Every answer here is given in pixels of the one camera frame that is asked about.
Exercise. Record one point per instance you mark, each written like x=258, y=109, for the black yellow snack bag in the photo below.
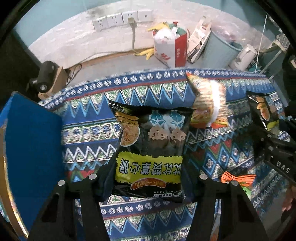
x=150, y=151

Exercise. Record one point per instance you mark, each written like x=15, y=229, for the blue-rimmed cardboard box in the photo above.
x=31, y=160

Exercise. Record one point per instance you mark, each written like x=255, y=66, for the white electric kettle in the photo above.
x=244, y=58

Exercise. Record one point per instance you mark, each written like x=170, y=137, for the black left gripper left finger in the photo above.
x=72, y=211

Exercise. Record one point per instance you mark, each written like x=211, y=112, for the striped orange snack bag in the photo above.
x=209, y=107

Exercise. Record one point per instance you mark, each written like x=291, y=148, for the orange green rice cracker bag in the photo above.
x=245, y=181

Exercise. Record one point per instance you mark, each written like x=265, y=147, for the banana peel on floor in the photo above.
x=147, y=53

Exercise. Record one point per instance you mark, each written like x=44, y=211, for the person's right hand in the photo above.
x=289, y=197

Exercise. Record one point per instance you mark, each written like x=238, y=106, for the grey trash bin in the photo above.
x=218, y=53

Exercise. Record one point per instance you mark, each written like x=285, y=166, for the white wall socket strip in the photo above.
x=124, y=18

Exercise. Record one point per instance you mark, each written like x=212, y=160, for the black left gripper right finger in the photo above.
x=238, y=219

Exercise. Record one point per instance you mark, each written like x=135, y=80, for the white cardboard packaging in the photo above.
x=199, y=39

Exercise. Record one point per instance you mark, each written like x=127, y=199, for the white red paper bag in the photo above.
x=170, y=44

